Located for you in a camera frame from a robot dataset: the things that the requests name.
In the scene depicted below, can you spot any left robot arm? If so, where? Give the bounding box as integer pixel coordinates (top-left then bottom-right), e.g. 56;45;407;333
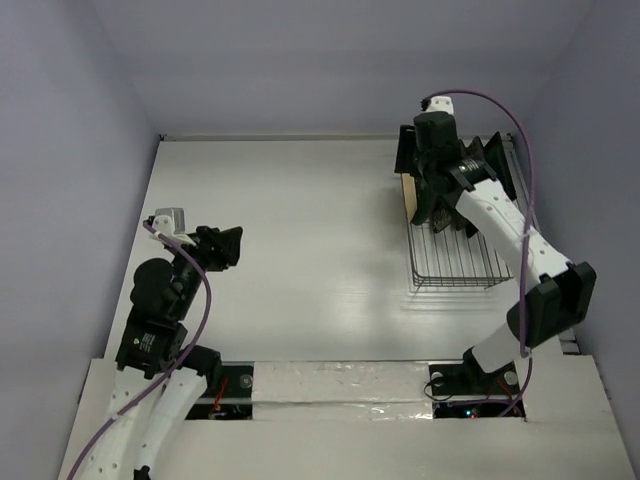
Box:
67;214;243;479

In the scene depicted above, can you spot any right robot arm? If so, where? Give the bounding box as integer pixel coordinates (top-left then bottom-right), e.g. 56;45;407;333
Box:
413;111;596;392

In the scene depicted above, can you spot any white foil-covered front board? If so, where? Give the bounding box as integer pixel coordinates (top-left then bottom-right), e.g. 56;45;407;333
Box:
60;350;633;479

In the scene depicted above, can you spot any wire dish rack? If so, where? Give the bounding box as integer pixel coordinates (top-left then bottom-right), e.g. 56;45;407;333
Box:
397;124;526;294

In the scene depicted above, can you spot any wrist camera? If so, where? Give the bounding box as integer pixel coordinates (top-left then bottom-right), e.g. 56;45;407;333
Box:
148;207;195;245
421;96;455;116

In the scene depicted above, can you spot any black floral square plate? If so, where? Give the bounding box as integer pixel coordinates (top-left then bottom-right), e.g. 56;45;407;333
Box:
430;197;458;234

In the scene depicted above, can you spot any cream bird plate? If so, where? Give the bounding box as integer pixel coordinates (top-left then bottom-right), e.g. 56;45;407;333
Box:
401;173;418;223

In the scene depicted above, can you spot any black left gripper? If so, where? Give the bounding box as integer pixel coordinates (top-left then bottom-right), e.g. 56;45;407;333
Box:
167;223;242;317

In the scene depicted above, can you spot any teal round plate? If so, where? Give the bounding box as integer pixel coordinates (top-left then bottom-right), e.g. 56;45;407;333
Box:
410;166;439;225

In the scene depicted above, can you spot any green square plate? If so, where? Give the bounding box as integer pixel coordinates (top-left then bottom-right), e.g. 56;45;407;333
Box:
483;132;517;201

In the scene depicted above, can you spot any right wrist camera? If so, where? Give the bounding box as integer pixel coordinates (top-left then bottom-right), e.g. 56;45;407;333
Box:
421;96;455;116

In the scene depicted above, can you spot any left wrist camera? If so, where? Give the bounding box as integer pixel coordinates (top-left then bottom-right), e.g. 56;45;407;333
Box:
148;207;195;245

